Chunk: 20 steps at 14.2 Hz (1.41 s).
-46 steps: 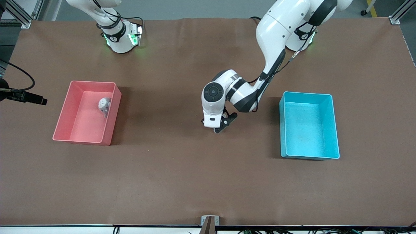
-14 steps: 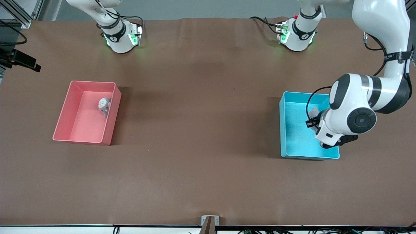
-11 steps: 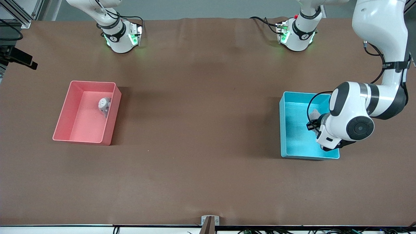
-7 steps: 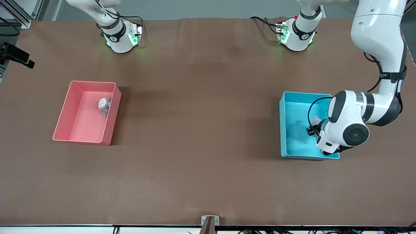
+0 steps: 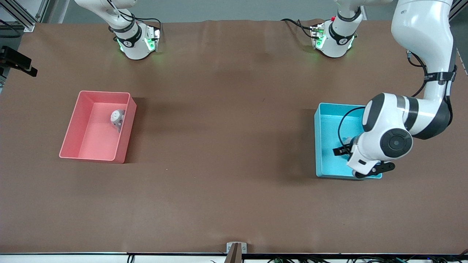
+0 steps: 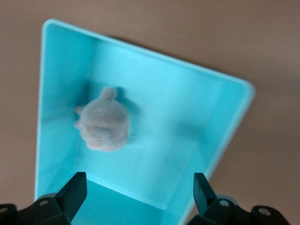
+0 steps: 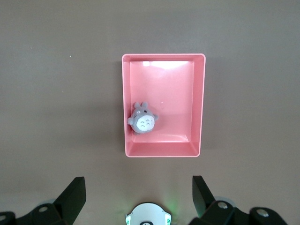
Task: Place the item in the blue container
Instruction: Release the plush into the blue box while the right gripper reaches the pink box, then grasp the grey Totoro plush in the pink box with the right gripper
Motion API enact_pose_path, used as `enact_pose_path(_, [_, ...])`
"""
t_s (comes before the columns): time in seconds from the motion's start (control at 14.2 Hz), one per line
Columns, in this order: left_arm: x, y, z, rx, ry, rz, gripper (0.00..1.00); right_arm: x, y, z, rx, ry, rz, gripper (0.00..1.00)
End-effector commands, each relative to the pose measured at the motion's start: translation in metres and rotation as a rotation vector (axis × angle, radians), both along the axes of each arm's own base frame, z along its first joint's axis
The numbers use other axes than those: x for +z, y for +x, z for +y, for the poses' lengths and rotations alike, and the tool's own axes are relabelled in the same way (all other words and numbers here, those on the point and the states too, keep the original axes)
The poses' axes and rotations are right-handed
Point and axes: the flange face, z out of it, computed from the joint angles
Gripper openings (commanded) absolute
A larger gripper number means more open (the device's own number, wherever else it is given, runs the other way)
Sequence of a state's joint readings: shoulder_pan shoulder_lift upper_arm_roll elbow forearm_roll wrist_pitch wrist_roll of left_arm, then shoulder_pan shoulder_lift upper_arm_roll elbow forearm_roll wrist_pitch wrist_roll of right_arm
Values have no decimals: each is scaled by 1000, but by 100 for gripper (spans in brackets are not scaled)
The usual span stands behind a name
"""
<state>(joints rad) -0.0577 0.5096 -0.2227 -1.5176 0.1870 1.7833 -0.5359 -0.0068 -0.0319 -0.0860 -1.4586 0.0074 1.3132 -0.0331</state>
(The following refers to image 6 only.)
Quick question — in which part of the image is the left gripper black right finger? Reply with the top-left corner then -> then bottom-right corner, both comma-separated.
193,172 -> 291,225

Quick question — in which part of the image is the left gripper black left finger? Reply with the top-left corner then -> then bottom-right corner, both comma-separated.
0,172 -> 88,225

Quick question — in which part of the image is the plain grey plush toy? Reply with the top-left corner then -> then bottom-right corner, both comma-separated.
74,87 -> 131,152

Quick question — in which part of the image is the blue plastic box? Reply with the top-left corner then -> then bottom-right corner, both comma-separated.
34,18 -> 256,225

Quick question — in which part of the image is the brown table cover sheet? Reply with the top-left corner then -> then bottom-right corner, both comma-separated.
0,0 -> 300,225

